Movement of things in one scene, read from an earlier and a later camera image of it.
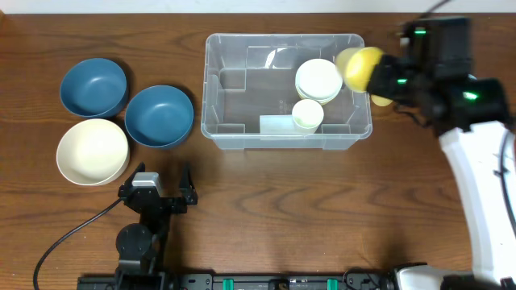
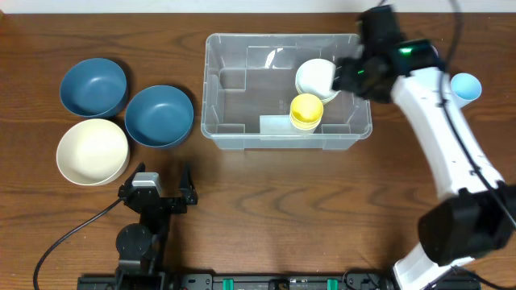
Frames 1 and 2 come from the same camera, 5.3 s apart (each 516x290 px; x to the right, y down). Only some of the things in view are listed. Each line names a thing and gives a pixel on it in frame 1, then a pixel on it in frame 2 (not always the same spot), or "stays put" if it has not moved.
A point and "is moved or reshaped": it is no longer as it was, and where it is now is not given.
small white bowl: [319, 80] stays put
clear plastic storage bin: [249, 93] stays put
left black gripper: [174, 207] stays put
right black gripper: [384, 76] -> [350, 76]
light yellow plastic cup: [380, 101] is moved or reshaped
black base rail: [253, 281] stays put
